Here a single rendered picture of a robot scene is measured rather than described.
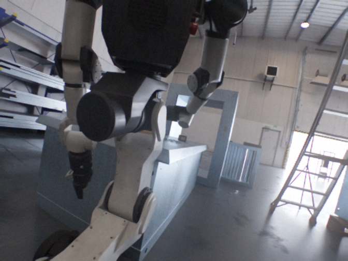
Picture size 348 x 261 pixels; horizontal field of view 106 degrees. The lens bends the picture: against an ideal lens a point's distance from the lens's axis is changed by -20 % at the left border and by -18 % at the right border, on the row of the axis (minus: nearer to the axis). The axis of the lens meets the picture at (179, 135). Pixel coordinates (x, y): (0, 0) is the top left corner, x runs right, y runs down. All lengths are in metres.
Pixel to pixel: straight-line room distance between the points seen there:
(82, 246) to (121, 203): 0.18
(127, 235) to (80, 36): 0.63
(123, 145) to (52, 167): 0.77
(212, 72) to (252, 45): 11.74
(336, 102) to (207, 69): 11.76
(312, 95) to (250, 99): 3.66
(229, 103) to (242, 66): 9.03
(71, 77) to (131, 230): 0.52
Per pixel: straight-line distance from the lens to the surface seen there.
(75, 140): 0.65
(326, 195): 2.36
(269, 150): 10.56
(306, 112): 11.34
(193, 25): 0.45
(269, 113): 10.77
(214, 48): 0.62
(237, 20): 0.58
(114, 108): 0.35
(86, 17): 0.59
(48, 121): 1.24
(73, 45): 0.57
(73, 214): 1.20
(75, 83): 0.58
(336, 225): 2.62
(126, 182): 0.60
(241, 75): 11.30
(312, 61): 12.52
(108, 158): 0.91
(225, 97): 2.66
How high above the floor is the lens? 0.73
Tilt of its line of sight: 1 degrees down
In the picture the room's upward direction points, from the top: 13 degrees clockwise
